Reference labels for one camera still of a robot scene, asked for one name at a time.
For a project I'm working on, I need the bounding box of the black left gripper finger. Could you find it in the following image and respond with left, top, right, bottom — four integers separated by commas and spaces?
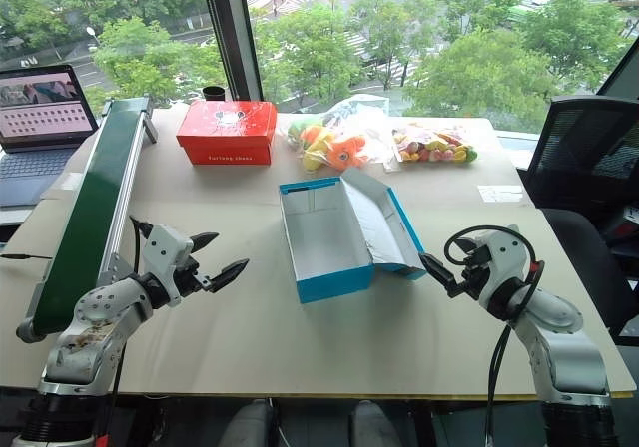
191, 231, 221, 256
207, 258, 251, 291

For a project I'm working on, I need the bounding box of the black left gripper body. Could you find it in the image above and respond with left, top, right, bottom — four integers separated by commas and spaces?
172, 260, 212, 299

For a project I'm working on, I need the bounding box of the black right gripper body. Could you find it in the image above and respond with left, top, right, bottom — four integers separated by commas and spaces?
445, 244, 494, 299

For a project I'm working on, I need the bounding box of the blue shoe box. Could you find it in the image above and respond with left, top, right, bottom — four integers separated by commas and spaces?
278, 167, 428, 305

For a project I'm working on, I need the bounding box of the red shoe box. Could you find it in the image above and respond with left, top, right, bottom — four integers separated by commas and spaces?
175, 100, 279, 167

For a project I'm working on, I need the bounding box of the green conveyor belt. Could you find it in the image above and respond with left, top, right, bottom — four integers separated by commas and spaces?
16, 96, 159, 344

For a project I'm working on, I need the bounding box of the clear tape patch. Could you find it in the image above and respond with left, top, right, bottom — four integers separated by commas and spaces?
476, 184, 525, 204

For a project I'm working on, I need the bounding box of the plastic bag of toy fruits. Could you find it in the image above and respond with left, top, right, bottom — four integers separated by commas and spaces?
387, 122, 479, 173

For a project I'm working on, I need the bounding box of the black mesh office chair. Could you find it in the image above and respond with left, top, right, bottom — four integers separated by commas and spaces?
515, 94, 639, 339

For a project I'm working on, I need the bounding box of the dark rounded shape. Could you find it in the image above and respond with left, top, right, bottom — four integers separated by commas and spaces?
350, 399, 396, 447
226, 398, 274, 447

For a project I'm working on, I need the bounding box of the plastic bag of plush toys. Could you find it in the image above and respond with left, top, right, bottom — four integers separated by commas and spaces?
286, 94, 396, 173

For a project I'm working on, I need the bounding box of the open laptop computer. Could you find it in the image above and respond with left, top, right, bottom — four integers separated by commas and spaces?
0, 63, 100, 210

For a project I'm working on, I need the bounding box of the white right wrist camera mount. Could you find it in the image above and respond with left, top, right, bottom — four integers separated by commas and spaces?
467, 223, 538, 313

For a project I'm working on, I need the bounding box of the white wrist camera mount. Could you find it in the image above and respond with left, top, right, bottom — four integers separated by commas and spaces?
467, 223, 538, 313
141, 223, 197, 309

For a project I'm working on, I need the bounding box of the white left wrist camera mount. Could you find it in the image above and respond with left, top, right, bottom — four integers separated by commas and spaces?
141, 223, 197, 309

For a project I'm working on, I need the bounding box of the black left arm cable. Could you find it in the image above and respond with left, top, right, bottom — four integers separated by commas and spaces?
107, 215, 154, 447

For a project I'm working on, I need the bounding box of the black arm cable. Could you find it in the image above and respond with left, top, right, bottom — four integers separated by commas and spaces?
443, 224, 545, 447
107, 215, 154, 447

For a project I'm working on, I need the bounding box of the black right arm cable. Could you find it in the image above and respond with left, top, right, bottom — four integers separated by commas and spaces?
443, 224, 545, 447

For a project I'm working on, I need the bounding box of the dark window frame pillar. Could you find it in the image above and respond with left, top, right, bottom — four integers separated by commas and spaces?
196, 0, 265, 102

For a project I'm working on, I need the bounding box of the dark slanted window frame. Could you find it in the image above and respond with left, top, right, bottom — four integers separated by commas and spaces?
595, 41, 639, 97

